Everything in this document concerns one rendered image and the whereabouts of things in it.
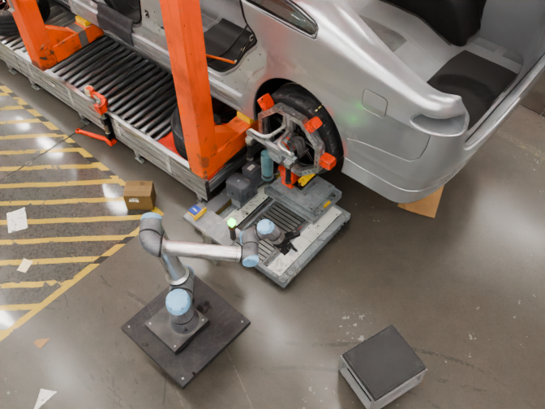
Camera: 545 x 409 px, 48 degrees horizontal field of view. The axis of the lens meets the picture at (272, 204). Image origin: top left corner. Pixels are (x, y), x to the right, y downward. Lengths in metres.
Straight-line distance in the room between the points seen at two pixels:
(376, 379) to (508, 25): 2.83
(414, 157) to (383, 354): 1.22
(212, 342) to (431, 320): 1.56
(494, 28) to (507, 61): 0.28
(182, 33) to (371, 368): 2.27
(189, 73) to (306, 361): 2.03
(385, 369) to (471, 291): 1.11
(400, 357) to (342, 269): 0.96
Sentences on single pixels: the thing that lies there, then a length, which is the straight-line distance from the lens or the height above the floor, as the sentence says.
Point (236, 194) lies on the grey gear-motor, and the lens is 4.56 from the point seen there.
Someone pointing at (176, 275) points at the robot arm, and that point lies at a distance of 3.78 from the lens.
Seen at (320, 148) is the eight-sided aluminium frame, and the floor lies 0.97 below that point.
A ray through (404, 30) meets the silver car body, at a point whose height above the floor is 1.04.
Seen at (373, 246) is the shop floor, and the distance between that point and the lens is 4.74.
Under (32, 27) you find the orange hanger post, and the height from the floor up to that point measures 0.95.
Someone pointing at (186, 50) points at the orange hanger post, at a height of 1.67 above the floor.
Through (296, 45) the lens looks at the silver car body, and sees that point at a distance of 3.78.
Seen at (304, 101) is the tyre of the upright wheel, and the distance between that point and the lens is 4.02.
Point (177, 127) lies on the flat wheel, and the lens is 4.88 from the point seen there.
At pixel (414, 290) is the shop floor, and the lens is 4.58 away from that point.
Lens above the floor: 3.85
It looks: 51 degrees down
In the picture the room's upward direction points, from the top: 1 degrees counter-clockwise
